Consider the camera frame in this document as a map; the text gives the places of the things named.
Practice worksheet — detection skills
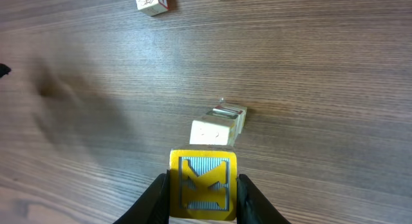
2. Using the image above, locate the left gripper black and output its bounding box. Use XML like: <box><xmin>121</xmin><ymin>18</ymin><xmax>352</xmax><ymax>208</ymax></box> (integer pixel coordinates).
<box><xmin>0</xmin><ymin>63</ymin><xmax>11</xmax><ymax>78</ymax></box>

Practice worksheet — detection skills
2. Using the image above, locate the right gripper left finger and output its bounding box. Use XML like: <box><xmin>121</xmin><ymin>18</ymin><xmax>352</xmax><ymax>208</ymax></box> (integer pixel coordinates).
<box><xmin>114</xmin><ymin>170</ymin><xmax>171</xmax><ymax>224</ymax></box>

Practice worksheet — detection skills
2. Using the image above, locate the yellow sided picture block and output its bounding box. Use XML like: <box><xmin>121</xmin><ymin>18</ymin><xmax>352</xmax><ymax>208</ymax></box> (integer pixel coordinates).
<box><xmin>207</xmin><ymin>109</ymin><xmax>238</xmax><ymax>135</ymax></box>

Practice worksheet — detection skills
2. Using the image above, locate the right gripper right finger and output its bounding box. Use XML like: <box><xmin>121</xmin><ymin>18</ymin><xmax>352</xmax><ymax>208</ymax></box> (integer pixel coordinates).
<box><xmin>236</xmin><ymin>174</ymin><xmax>290</xmax><ymax>224</ymax></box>

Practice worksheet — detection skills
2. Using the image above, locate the plain block red side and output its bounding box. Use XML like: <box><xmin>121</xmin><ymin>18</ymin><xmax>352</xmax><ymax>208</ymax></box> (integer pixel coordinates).
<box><xmin>136</xmin><ymin>0</ymin><xmax>169</xmax><ymax>16</ymax></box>

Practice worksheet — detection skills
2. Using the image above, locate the yellow top block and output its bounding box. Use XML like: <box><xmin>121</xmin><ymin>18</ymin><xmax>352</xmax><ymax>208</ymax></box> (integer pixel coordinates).
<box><xmin>169</xmin><ymin>145</ymin><xmax>238</xmax><ymax>221</ymax></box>

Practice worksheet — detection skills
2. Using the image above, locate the white block teal side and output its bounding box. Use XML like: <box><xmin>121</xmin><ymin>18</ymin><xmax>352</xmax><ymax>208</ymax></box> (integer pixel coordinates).
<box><xmin>213</xmin><ymin>102</ymin><xmax>247</xmax><ymax>134</ymax></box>

